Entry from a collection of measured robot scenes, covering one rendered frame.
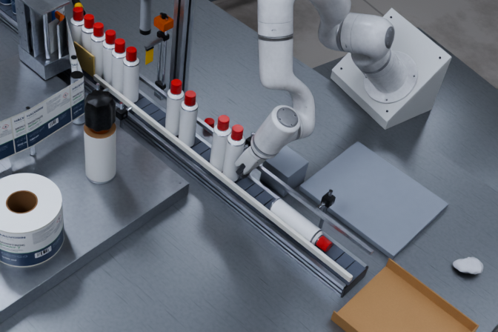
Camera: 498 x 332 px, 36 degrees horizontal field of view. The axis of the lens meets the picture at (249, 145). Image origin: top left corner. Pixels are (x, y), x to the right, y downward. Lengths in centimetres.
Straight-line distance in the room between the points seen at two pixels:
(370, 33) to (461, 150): 61
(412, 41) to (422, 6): 217
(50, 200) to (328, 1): 91
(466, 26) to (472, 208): 244
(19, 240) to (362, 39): 111
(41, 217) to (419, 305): 104
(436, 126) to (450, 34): 201
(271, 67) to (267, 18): 12
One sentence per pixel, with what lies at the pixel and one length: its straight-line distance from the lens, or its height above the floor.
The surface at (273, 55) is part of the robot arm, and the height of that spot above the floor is 139.
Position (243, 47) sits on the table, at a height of 83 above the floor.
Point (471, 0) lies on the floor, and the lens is 510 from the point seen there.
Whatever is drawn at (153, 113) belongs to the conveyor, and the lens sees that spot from 251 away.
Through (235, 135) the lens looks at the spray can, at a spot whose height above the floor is 107.
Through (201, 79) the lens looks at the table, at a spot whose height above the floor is 83.
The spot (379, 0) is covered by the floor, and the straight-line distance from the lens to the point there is 484.
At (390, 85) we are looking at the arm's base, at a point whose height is 98.
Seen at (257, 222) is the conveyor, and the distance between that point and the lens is 226.
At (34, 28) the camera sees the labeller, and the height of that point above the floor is 106.
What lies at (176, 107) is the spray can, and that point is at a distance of 235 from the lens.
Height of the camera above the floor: 259
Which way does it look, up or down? 45 degrees down
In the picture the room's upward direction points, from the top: 10 degrees clockwise
